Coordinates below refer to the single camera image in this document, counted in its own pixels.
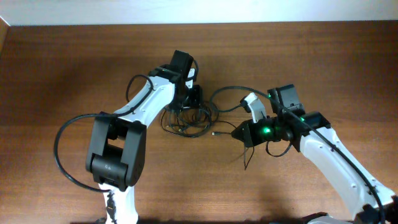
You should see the black cable bundle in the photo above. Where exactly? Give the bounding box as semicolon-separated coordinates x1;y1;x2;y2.
160;101;220;138

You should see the black thin USB cable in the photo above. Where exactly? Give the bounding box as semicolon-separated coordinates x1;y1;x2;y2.
211;119;256;170

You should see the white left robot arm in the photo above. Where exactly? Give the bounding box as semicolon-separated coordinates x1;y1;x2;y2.
85;67;198;223

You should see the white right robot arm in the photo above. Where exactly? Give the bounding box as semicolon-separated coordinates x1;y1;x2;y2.
231;93;397;223

